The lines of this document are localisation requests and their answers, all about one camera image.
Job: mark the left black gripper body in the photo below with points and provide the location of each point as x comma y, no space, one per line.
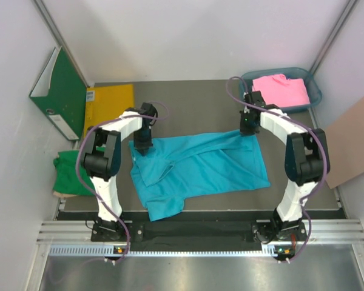
142,139

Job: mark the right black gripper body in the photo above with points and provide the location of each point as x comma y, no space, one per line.
246,127

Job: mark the teal t shirt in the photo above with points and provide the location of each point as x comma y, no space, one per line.
182,167

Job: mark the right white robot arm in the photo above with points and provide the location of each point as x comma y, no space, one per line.
306,163

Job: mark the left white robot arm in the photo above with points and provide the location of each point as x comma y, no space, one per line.
100,157

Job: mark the pink t shirt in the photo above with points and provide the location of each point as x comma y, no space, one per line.
279,90

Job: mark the yellow folder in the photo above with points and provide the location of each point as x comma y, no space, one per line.
105,103

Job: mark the blue plastic bin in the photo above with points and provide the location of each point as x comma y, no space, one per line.
314,93

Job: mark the brown cardboard sheet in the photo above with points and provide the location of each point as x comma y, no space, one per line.
345,137

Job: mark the green ring binder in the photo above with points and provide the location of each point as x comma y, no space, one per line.
60,94

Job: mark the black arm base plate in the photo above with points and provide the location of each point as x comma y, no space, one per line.
186,231

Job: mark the aluminium frame rail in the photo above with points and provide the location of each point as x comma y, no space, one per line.
324,231

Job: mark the grey slotted cable duct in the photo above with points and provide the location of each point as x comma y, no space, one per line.
114,251

